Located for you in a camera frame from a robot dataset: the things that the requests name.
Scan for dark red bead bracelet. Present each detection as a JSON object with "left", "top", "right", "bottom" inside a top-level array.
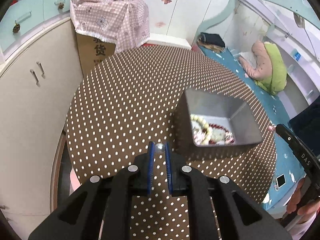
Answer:
[{"left": 204, "top": 122, "right": 236, "bottom": 145}]

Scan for pale green bead bracelet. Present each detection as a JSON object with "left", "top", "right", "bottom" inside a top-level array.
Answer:
[{"left": 190, "top": 114, "right": 213, "bottom": 145}]

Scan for person's right hand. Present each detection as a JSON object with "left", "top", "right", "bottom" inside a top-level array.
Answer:
[{"left": 286, "top": 178, "right": 319, "bottom": 220}]

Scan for teal bed mattress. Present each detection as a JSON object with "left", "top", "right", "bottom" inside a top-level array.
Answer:
[{"left": 200, "top": 47, "right": 305, "bottom": 210}]

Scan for white smartphone on bed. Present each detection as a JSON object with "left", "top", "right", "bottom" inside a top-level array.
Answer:
[{"left": 276, "top": 174, "right": 286, "bottom": 189}]

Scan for pale jade pendant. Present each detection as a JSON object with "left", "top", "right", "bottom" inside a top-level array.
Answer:
[{"left": 211, "top": 128, "right": 226, "bottom": 142}]

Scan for silver metal tin box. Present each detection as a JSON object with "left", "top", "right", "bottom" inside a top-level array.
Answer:
[{"left": 174, "top": 88, "right": 263, "bottom": 160}]

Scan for pink floral hair clip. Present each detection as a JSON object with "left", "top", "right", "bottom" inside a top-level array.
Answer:
[{"left": 268, "top": 125, "right": 276, "bottom": 132}]

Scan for brown polka dot tablecloth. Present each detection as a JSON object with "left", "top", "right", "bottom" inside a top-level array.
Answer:
[{"left": 64, "top": 43, "right": 278, "bottom": 240}]

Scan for green pink plush pillow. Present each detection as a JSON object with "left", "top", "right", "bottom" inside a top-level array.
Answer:
[{"left": 239, "top": 40, "right": 287, "bottom": 95}]

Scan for brown cardboard box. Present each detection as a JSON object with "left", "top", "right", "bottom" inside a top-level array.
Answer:
[{"left": 76, "top": 33, "right": 116, "bottom": 77}]

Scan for dark folded clothes pile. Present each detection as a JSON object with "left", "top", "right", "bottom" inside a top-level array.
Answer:
[{"left": 197, "top": 33, "right": 226, "bottom": 53}]

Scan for red storage box white lid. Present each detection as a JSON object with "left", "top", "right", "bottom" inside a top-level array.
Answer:
[{"left": 143, "top": 33, "right": 191, "bottom": 50}]

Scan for pink checkered cloth cover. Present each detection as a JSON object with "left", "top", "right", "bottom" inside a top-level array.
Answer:
[{"left": 70, "top": 0, "right": 150, "bottom": 53}]

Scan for mint green drawer unit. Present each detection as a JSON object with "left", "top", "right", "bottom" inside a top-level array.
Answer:
[{"left": 1, "top": 0, "right": 70, "bottom": 51}]

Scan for cream cabinet with handles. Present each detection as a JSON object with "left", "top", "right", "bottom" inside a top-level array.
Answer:
[{"left": 1, "top": 21, "right": 82, "bottom": 220}]

